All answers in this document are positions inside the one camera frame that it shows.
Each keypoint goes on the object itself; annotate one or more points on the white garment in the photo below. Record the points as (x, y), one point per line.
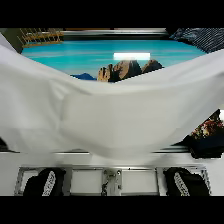
(100, 116)

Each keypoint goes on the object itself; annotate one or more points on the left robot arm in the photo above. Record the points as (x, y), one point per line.
(43, 183)

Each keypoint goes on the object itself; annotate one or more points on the black floral print garment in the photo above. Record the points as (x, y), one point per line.
(208, 140)

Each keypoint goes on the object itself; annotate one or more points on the dark striped shirt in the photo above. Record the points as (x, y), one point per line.
(200, 38)

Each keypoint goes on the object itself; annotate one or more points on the silver frame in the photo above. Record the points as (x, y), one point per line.
(111, 181)

